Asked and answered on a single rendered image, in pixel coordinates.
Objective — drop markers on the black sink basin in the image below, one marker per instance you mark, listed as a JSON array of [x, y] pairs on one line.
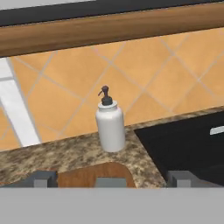
[[180, 145]]

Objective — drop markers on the white soap dispenser dark pump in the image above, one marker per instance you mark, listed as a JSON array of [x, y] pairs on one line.
[[110, 131]]

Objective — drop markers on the white tap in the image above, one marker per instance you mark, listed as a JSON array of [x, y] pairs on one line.
[[217, 130]]

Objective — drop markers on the wooden cutting board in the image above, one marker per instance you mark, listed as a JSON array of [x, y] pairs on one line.
[[78, 176]]

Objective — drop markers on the white window frame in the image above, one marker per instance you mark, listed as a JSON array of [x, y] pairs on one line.
[[17, 116]]

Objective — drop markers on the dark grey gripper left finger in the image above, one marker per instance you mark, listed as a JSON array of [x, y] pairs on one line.
[[43, 178]]

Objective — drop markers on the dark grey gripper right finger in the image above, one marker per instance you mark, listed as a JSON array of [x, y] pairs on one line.
[[179, 178]]

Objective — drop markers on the wooden wall cupboard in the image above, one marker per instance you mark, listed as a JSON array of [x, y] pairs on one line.
[[110, 29]]

